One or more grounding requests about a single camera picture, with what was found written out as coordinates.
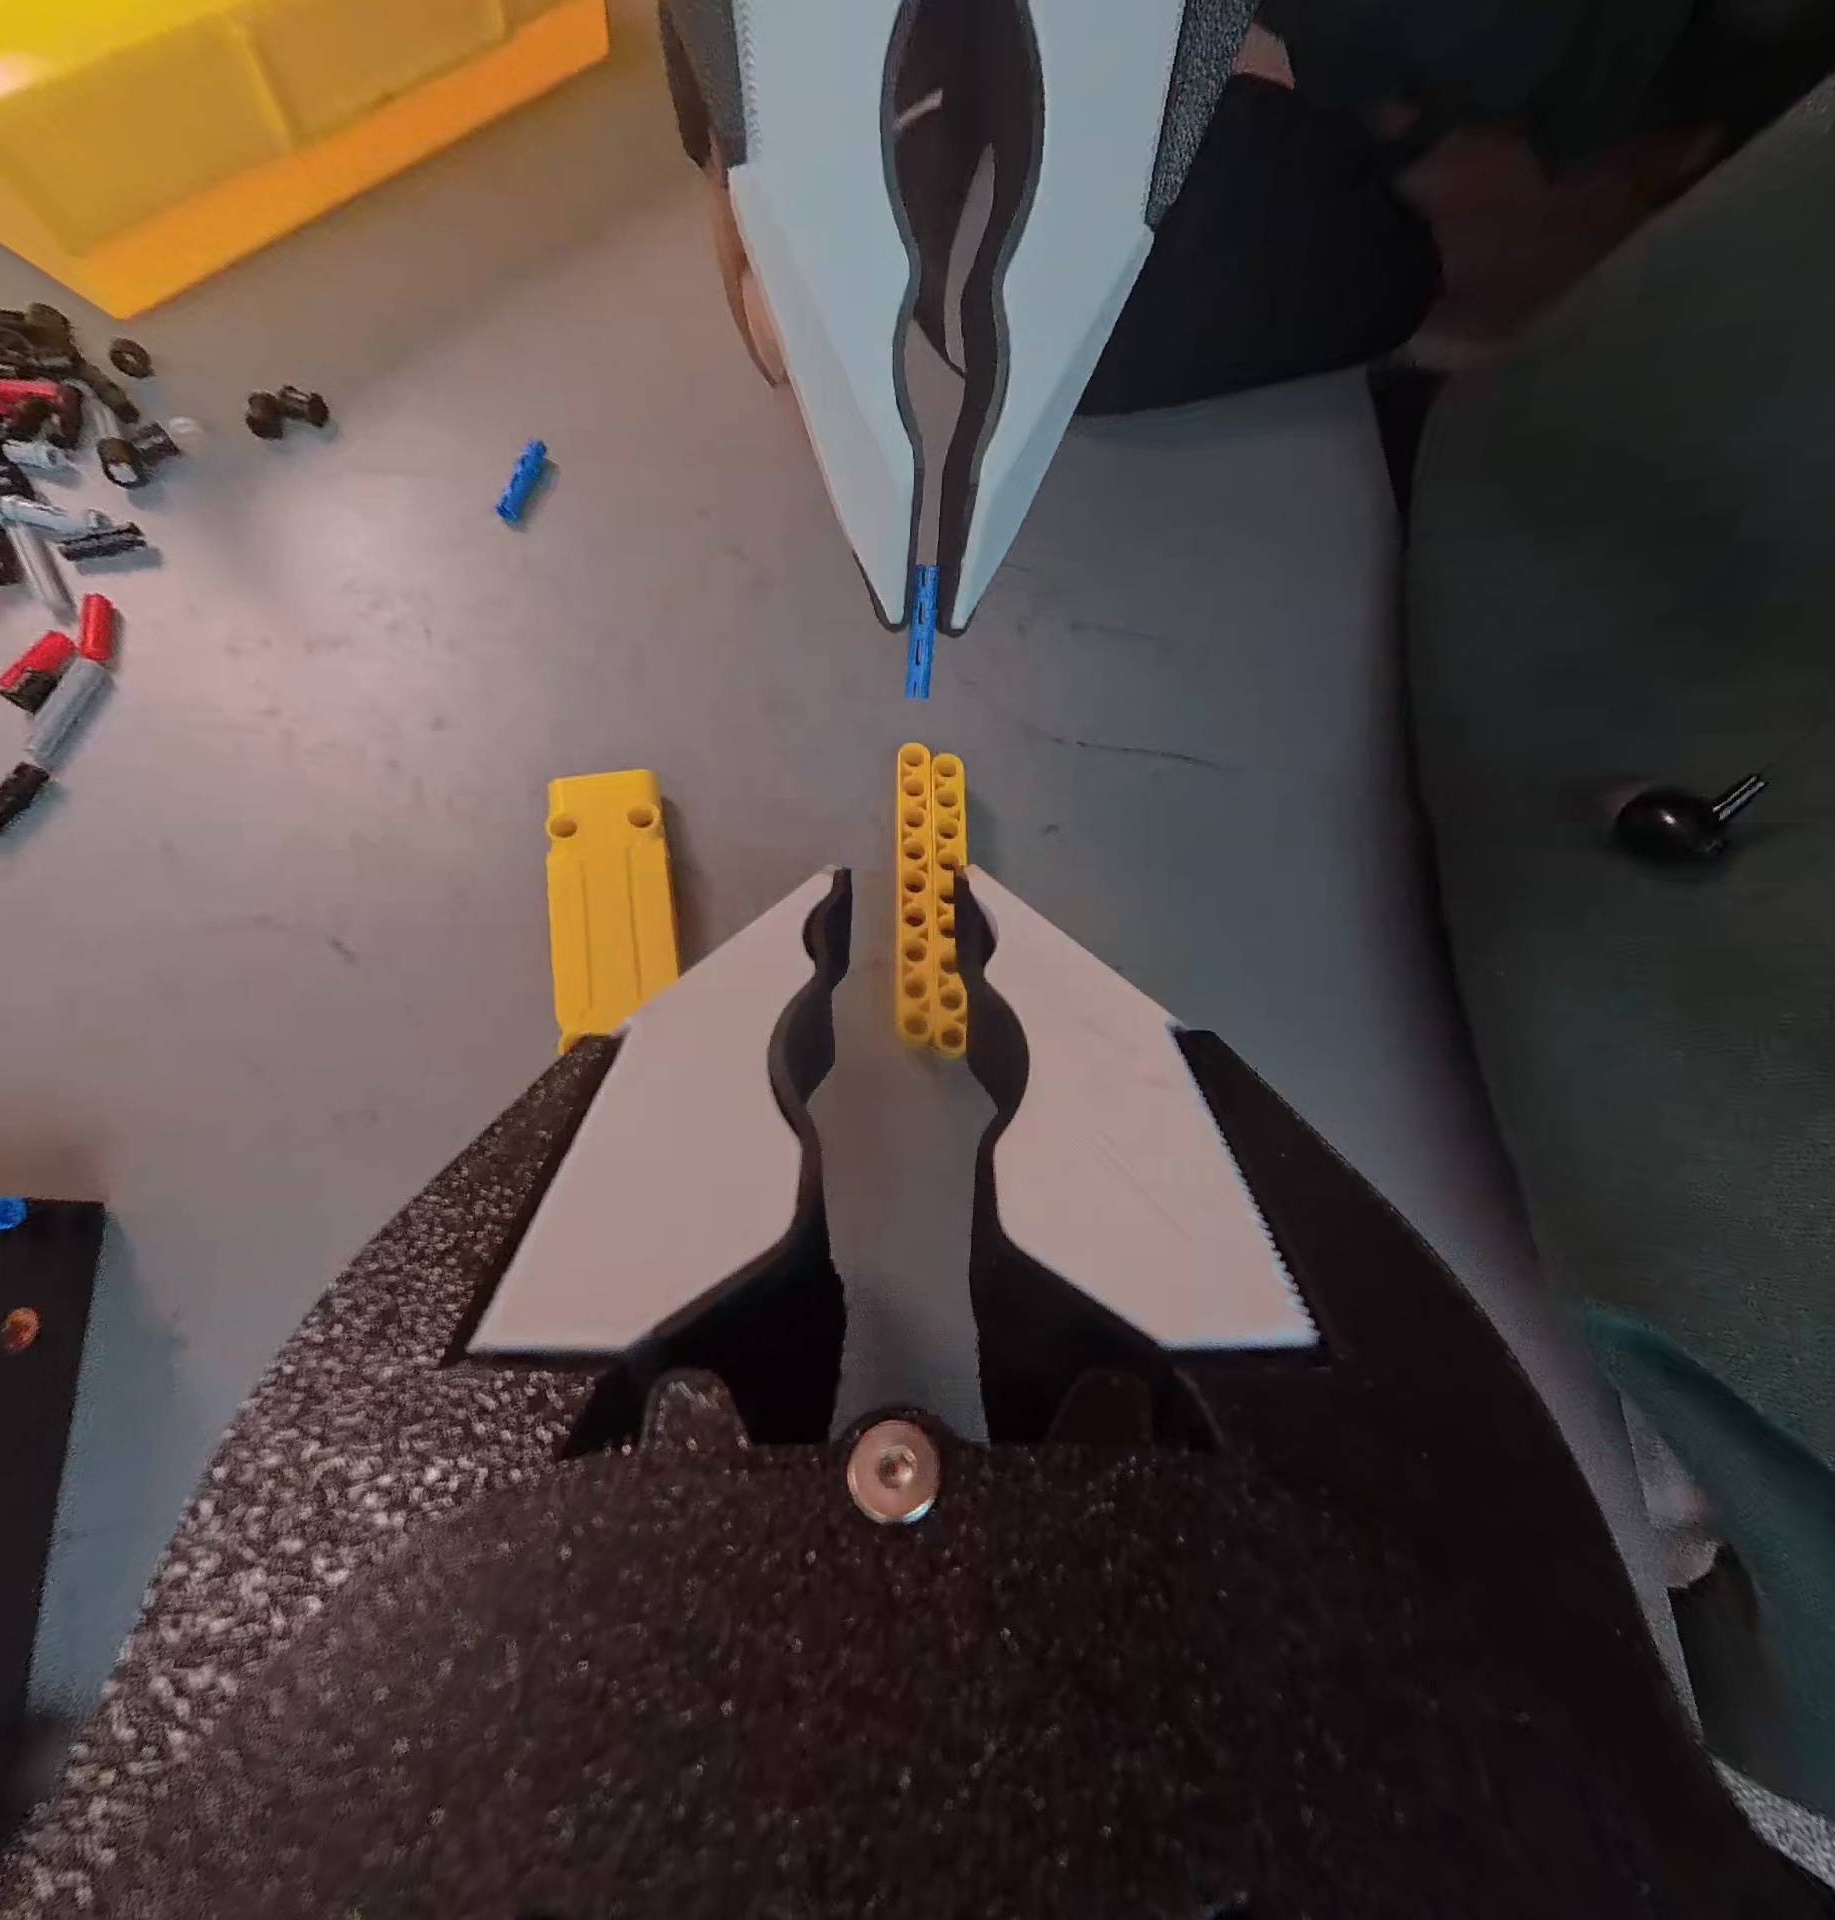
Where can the black and yellow lego model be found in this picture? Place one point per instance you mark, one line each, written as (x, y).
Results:
(14, 1500)

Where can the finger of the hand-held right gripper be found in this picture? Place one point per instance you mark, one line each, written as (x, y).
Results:
(813, 225)
(1098, 225)

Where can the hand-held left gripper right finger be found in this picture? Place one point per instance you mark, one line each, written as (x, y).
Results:
(1142, 1185)

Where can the yellow plastic bin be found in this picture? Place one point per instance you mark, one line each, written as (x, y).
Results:
(255, 153)

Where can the blue lego pin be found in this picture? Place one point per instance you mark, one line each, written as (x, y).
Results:
(525, 477)
(926, 630)

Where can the yellow lego panel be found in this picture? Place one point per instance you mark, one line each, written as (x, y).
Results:
(612, 899)

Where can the yellow lego beam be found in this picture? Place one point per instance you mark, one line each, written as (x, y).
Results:
(952, 810)
(917, 899)

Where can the person's right hand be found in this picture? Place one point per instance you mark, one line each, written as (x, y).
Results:
(751, 313)

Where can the person in green sweatshirt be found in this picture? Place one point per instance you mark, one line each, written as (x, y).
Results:
(1681, 600)

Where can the pile of small lego pins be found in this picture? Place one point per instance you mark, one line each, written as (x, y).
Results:
(47, 463)

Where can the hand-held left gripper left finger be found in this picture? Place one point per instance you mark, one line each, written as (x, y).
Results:
(662, 1185)

